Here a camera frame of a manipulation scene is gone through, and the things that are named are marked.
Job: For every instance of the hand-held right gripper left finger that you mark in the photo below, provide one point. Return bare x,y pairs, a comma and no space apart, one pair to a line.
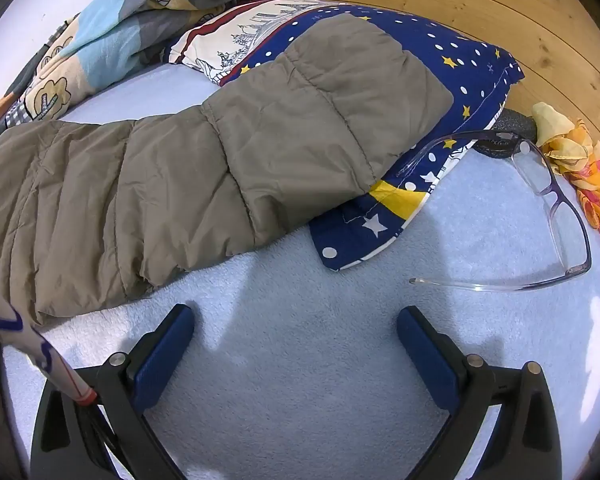
162,352

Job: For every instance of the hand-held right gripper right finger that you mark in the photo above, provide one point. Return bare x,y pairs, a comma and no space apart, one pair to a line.
427,355

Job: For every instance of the olive puffer jacket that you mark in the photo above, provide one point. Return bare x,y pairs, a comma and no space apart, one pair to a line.
180,170

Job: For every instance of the light blue bed sheet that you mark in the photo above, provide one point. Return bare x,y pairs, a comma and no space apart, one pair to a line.
305,360

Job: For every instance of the black textured pouch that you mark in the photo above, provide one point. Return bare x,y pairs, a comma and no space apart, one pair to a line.
510,122

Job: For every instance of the orange yellow cloth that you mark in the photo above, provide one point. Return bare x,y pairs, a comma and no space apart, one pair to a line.
570,152

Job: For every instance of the navy star print pillow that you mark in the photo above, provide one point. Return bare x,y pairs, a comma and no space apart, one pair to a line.
480,70

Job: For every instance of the patchwork quilt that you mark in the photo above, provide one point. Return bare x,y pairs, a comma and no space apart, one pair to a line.
105,25

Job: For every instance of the wooden headboard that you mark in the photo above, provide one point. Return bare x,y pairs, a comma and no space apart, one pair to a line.
480,5

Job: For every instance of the clear frame eyeglasses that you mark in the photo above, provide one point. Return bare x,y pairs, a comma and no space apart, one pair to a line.
562,230

